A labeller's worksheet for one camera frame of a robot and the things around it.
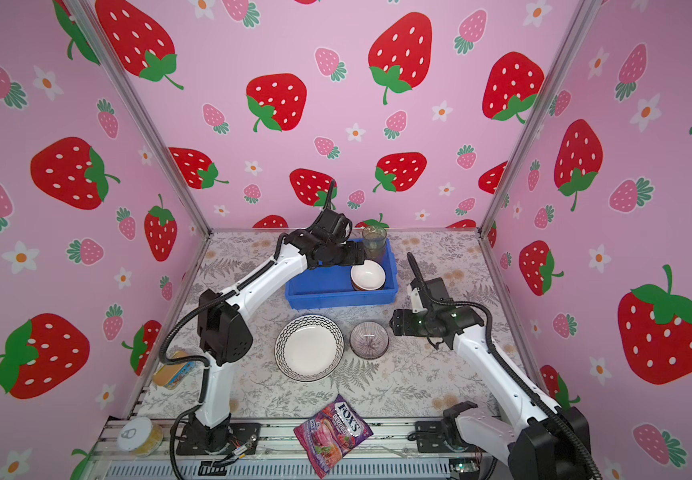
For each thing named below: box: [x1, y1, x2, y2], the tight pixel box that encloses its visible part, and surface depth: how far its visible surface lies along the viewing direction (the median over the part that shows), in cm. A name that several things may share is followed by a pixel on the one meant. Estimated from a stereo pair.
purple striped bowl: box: [350, 320, 389, 360], surface depth 90 cm
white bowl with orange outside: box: [350, 259, 387, 292], surface depth 100 cm
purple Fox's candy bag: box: [293, 394, 374, 479], surface depth 75 cm
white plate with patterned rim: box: [274, 314, 345, 382], surface depth 89 cm
